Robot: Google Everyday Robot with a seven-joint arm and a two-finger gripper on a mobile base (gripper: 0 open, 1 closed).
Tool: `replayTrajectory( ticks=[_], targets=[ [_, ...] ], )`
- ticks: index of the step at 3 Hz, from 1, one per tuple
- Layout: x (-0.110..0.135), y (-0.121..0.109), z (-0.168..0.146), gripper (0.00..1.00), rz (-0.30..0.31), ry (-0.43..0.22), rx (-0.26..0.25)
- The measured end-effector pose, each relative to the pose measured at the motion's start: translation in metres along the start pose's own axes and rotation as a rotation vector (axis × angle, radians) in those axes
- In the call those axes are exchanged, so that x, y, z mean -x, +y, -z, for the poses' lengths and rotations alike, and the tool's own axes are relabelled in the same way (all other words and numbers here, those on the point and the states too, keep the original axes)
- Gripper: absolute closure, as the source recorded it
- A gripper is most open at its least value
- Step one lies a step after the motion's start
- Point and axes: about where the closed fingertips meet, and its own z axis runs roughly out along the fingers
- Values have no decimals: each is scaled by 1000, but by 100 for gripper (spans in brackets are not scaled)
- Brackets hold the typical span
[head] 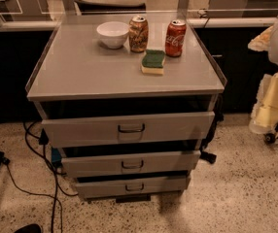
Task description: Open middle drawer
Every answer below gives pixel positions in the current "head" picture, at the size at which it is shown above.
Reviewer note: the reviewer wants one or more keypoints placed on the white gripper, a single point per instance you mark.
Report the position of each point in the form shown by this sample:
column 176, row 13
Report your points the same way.
column 265, row 111

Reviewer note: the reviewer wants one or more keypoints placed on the grey drawer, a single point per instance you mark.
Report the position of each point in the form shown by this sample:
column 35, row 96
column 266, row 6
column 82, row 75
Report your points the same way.
column 131, row 187
column 136, row 163
column 113, row 130

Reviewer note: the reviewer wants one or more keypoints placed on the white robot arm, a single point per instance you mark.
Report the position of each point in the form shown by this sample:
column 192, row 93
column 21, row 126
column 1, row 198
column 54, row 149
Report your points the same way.
column 267, row 41

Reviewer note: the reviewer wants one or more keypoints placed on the grey top drawer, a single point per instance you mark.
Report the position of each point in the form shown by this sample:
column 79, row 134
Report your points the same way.
column 113, row 130

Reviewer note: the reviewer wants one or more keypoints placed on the grey bottom drawer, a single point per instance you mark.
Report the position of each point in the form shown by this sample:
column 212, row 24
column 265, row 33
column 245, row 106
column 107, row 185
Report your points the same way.
column 131, row 187

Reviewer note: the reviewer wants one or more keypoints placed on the grey drawer cabinet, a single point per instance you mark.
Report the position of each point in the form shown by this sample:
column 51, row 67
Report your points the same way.
column 78, row 77

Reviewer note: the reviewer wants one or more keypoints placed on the black power plug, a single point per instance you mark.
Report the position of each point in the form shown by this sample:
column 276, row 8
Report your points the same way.
column 209, row 157

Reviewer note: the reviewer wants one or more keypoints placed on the red cola can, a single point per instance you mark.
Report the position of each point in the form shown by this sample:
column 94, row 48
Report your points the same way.
column 175, row 36

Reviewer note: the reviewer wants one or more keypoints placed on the green yellow sponge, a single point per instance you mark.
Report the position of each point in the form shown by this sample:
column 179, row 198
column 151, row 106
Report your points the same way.
column 152, row 62

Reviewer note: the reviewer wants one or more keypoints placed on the brown patterned drink can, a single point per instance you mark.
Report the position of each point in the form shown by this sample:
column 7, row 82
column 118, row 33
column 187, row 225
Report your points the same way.
column 138, row 34

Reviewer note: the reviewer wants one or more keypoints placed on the white bowl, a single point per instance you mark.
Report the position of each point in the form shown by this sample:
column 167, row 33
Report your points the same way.
column 112, row 34

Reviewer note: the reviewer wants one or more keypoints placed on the black shoe tip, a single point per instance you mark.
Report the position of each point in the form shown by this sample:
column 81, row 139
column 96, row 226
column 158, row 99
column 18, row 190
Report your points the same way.
column 30, row 228

